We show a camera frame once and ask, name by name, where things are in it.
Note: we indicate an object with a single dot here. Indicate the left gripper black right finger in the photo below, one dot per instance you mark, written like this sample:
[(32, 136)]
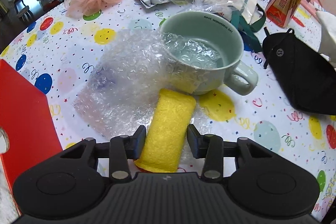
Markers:
[(209, 145)]

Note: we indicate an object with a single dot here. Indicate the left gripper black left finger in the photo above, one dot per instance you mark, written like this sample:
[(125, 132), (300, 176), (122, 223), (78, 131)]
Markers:
[(123, 146)]

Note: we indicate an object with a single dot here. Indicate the yellow sponge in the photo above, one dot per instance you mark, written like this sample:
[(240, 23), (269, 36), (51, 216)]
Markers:
[(166, 135)]

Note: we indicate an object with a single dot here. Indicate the clear bubble wrap sheet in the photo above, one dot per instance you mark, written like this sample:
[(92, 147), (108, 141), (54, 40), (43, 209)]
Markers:
[(122, 90)]

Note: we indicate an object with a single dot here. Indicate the Christmas tree tote bag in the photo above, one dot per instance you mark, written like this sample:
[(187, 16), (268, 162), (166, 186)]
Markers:
[(248, 31)]

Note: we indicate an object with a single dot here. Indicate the pale green ceramic mug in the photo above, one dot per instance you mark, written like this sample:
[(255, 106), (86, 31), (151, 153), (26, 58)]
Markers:
[(206, 52)]

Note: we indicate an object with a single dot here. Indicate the red and white cardboard box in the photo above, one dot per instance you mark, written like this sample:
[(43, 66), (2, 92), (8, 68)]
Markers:
[(27, 121)]

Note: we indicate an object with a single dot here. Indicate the balloon print tablecloth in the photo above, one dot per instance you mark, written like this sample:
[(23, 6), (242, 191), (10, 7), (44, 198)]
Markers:
[(60, 53)]

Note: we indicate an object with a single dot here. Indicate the white paper tissue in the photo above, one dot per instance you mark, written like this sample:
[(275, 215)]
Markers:
[(328, 35)]

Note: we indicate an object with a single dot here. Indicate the small round wooden stool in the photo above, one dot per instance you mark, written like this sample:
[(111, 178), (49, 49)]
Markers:
[(25, 15)]

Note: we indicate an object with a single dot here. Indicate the pink cloth on table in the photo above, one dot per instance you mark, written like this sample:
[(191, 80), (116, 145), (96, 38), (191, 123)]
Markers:
[(312, 6)]

